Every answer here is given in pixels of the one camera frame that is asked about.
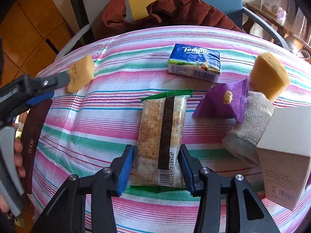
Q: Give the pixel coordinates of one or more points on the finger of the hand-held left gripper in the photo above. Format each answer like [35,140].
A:
[52,81]
[40,98]

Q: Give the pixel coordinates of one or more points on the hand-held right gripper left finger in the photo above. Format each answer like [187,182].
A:
[125,170]

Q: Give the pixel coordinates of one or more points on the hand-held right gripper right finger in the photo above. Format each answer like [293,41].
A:
[187,171]

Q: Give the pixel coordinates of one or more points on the small yellow sponge piece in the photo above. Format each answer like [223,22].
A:
[80,74]

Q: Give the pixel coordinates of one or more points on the clear cracker packet green edges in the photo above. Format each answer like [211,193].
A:
[158,138]

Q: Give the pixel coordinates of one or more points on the purple snack packet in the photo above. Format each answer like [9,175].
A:
[218,102]

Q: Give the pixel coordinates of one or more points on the grey-white cloth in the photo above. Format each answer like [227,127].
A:
[252,123]

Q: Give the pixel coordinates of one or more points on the person's left hand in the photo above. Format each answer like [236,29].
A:
[19,150]

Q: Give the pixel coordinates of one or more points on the striped bedsheet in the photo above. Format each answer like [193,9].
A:
[97,131]

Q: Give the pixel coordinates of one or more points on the wooden cabinet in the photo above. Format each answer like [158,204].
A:
[31,21]

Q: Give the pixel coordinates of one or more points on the white cardboard box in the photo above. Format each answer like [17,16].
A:
[284,150]

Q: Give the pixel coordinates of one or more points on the blue tissue pack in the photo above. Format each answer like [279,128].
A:
[194,62]

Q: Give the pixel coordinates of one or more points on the large yellow sponge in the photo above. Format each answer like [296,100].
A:
[269,75]

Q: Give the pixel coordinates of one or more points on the dark red puffer jacket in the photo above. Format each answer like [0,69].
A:
[184,12]

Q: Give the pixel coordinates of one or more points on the wooden desk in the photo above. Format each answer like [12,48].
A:
[272,19]

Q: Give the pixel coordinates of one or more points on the small pink box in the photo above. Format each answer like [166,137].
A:
[283,14]

